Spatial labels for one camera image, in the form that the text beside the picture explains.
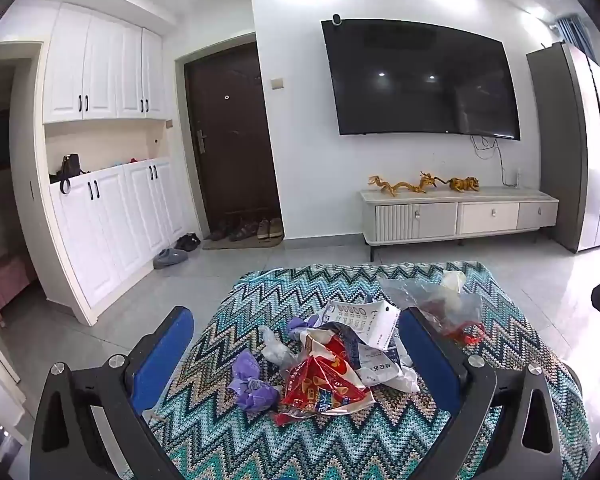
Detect purple crumpled glove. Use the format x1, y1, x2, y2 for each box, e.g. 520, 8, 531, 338
286, 316, 313, 341

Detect white crumpled plastic bag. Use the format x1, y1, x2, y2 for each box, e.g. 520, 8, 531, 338
259, 325, 306, 371

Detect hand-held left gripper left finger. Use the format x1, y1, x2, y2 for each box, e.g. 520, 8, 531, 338
29, 305, 196, 480

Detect golden tiger figurine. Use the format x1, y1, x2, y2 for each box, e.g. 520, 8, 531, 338
447, 176, 481, 193

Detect white upper cabinet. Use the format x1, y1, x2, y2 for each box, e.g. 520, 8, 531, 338
42, 1, 168, 125

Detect white television stand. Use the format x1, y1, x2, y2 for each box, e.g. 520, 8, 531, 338
359, 186, 560, 262

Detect white lower cabinet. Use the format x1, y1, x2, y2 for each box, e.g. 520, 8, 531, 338
47, 156, 191, 311

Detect pair of grey slippers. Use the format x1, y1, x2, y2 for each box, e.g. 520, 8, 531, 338
153, 248, 189, 270

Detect white cabinet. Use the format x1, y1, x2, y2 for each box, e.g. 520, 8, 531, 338
42, 1, 168, 125
47, 156, 191, 311

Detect clear bag with yellow crumbs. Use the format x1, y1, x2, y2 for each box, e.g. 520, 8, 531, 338
441, 270, 467, 295

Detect red snack wrapper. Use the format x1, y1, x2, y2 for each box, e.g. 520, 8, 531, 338
275, 332, 376, 427

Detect purple crumpled wrapper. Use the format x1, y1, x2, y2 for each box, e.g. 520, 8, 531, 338
227, 349, 281, 413

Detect black handbag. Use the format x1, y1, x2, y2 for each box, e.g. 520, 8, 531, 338
49, 154, 91, 195

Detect dark brown door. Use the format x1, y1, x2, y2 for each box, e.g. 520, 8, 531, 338
182, 41, 283, 241

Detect clear bag with red item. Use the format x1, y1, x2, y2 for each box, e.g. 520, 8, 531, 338
378, 272, 487, 347

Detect pink bed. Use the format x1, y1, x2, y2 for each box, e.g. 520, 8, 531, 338
0, 252, 38, 311

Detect grey refrigerator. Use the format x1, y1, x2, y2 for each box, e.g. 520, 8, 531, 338
526, 41, 600, 254

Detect zigzag knitted blanket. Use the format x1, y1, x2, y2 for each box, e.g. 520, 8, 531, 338
122, 261, 593, 480

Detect golden dragon figurine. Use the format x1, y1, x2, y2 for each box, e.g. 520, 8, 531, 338
419, 171, 448, 193
368, 175, 421, 196

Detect white printed paper sheet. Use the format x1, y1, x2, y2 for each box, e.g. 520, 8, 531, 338
322, 299, 401, 352

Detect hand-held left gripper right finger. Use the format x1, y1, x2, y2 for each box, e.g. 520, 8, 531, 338
397, 306, 566, 480

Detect black wall television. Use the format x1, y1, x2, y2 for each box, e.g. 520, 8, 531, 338
321, 18, 522, 142

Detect white printed wrapper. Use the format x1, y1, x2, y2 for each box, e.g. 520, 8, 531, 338
357, 345, 421, 393

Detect blue curtain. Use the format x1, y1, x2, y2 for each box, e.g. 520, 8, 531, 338
555, 16, 600, 61

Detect brown door mat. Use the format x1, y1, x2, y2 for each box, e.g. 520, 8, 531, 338
202, 237, 284, 251

